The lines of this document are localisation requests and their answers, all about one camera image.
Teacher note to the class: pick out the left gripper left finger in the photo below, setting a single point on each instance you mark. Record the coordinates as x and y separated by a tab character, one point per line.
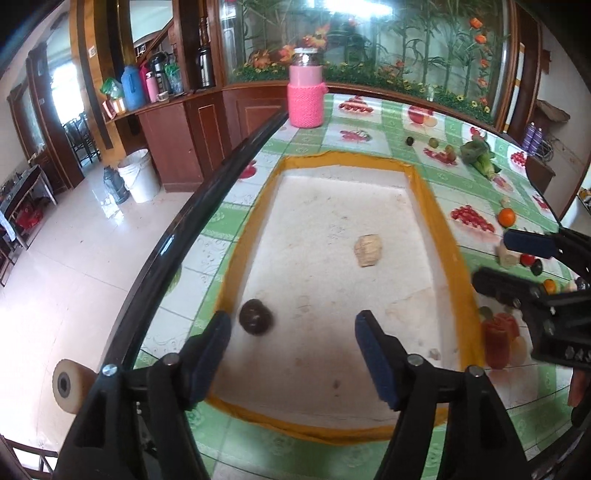
202	357

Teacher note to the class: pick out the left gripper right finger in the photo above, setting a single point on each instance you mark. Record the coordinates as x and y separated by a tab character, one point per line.
386	360

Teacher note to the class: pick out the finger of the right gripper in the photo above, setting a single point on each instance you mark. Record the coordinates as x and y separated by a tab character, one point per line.
539	245
505	288

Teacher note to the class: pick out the red tomato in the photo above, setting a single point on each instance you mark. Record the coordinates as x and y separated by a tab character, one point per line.
527	260

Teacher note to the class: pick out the dark plum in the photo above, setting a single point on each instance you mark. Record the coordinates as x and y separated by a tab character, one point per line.
537	267

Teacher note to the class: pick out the large beige foam block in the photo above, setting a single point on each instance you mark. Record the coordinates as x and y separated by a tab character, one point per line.
507	258

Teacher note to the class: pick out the large orange tangerine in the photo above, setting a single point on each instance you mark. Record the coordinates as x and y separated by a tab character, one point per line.
506	218

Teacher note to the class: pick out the small orange tangerine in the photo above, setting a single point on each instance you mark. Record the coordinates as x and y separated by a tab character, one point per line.
550	286

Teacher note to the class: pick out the dark passion fruit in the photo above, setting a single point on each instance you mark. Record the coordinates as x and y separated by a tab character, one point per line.
255	317

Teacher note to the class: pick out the round beige foam piece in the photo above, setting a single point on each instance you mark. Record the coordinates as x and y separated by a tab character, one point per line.
368	250

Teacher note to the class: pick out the right hand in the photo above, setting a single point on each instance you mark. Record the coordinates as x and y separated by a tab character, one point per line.
578	385

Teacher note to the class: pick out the purple bottles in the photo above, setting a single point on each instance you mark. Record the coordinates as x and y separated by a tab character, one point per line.
532	139

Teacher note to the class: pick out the green leafy vegetable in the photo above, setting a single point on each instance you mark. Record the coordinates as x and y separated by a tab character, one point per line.
478	154

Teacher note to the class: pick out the white foam tray yellow rim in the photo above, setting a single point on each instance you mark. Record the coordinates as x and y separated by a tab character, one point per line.
306	377

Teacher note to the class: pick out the white plastic bucket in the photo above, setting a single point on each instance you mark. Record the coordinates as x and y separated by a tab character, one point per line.
139	176

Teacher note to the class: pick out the dark water bottle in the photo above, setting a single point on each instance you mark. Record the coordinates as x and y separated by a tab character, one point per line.
114	185

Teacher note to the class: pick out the wooden cabinet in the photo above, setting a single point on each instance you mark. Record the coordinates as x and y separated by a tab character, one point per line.
189	137

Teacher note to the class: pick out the pink bottle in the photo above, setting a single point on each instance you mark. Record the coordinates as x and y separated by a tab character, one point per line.
152	87

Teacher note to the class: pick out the pink knitted jar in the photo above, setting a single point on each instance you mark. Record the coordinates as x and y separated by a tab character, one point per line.
306	89

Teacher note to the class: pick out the blue thermos jug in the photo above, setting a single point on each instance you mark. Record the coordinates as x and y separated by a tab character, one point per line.
133	92

